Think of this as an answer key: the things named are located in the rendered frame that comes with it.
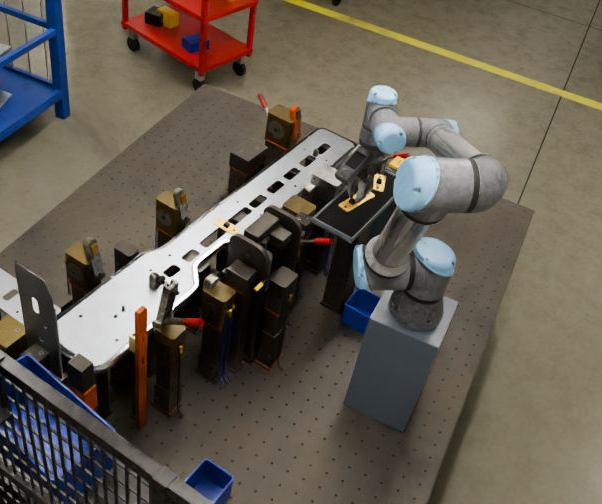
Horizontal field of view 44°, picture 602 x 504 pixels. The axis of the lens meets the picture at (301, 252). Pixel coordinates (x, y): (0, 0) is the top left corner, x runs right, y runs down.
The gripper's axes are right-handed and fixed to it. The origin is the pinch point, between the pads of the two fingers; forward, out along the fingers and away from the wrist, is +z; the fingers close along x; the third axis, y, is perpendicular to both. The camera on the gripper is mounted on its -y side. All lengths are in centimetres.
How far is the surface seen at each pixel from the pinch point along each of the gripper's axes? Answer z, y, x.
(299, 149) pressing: 24, 31, 47
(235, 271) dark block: 12.0, -38.5, 6.8
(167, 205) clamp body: 19, -30, 46
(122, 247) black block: 25, -49, 44
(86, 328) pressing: 24, -76, 23
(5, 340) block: 18, -96, 28
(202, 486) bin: 54, -70, -20
